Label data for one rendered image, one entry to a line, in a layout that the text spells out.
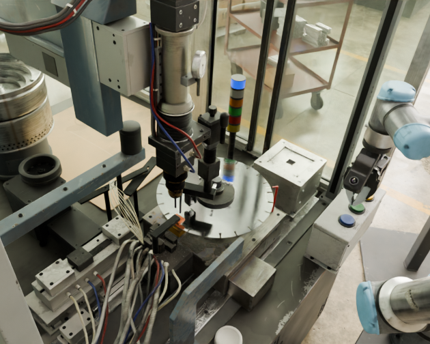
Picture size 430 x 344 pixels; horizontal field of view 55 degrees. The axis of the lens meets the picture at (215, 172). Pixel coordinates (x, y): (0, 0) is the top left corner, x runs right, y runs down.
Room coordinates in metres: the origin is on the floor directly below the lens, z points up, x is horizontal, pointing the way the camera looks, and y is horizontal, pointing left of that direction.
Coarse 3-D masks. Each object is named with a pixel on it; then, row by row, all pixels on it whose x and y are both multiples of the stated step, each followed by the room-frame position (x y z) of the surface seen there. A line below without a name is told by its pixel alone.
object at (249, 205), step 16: (192, 176) 0.93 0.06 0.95; (224, 176) 0.94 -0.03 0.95; (240, 176) 0.95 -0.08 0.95; (256, 176) 0.95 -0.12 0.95; (160, 192) 0.85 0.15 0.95; (240, 192) 0.88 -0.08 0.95; (256, 192) 0.88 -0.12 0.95; (160, 208) 0.79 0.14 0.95; (176, 208) 0.79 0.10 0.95; (192, 208) 0.80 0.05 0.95; (208, 208) 0.80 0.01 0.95; (224, 208) 0.81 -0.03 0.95; (240, 208) 0.81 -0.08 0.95; (256, 208) 0.82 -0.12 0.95; (176, 224) 0.74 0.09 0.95; (192, 224) 0.74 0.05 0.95; (208, 224) 0.75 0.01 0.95; (224, 224) 0.75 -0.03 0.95; (240, 224) 0.75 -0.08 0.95; (256, 224) 0.76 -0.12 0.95
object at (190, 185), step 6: (204, 180) 0.79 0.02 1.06; (210, 180) 0.78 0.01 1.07; (186, 186) 0.80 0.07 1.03; (192, 186) 0.80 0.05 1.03; (198, 186) 0.80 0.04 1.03; (204, 186) 0.79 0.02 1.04; (210, 186) 0.78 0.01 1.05; (186, 192) 0.79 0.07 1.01; (192, 192) 0.79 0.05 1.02; (198, 192) 0.78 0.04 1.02; (204, 192) 0.78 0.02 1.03; (210, 192) 0.78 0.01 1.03; (186, 198) 0.79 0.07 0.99; (192, 198) 0.81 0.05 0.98; (204, 198) 0.78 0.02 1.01; (210, 198) 0.78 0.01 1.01
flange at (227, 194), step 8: (200, 184) 0.89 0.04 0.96; (224, 184) 0.89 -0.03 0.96; (216, 192) 0.84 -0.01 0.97; (224, 192) 0.86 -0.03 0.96; (232, 192) 0.86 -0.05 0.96; (200, 200) 0.83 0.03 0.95; (208, 200) 0.82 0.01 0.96; (216, 200) 0.83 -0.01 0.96; (224, 200) 0.83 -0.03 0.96; (232, 200) 0.84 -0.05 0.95
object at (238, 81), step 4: (232, 76) 1.17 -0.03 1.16; (236, 76) 1.17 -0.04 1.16; (240, 76) 1.17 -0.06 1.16; (244, 76) 1.18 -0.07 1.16; (232, 80) 1.16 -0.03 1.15; (236, 80) 1.15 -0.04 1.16; (240, 80) 1.15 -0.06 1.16; (244, 80) 1.15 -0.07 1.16; (232, 84) 1.15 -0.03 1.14; (236, 84) 1.15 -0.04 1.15; (240, 84) 1.15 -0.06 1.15; (244, 84) 1.16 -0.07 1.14; (236, 88) 1.15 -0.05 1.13; (240, 88) 1.15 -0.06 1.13
